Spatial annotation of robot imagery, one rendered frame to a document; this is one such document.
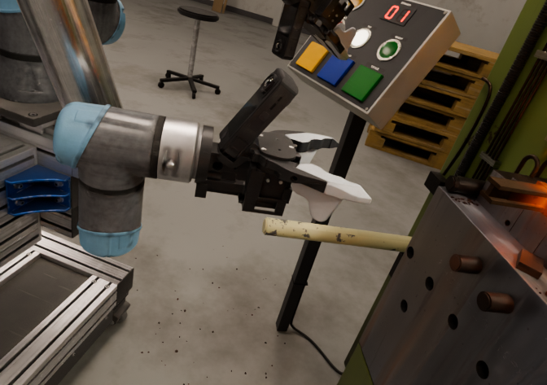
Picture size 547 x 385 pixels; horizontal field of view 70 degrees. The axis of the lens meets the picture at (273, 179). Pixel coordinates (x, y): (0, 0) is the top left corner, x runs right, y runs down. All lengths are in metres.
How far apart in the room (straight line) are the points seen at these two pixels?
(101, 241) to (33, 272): 0.93
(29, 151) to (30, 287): 0.52
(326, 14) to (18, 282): 1.14
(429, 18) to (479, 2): 8.54
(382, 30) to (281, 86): 0.62
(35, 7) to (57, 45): 0.04
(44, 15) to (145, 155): 0.20
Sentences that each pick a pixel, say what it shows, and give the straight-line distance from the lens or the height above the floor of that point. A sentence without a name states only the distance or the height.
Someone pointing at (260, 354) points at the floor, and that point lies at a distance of 1.53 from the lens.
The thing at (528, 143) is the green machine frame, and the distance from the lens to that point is 0.95.
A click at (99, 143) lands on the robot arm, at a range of 0.46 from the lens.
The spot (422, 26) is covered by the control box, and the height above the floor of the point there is 1.16.
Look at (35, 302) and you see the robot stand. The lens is 1.36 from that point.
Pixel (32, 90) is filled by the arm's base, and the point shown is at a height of 0.84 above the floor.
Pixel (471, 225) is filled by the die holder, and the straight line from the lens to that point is 0.71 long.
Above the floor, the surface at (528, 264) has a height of 0.93.
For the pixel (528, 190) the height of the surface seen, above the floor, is 1.01.
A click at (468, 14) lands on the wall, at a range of 9.51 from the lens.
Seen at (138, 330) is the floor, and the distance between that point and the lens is 1.53.
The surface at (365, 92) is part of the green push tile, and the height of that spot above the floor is 1.00.
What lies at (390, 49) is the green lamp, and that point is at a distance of 0.98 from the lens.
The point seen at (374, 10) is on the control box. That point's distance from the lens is 1.09.
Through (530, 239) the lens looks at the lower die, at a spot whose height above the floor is 0.93.
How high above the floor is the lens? 1.20
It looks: 28 degrees down
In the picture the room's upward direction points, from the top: 15 degrees clockwise
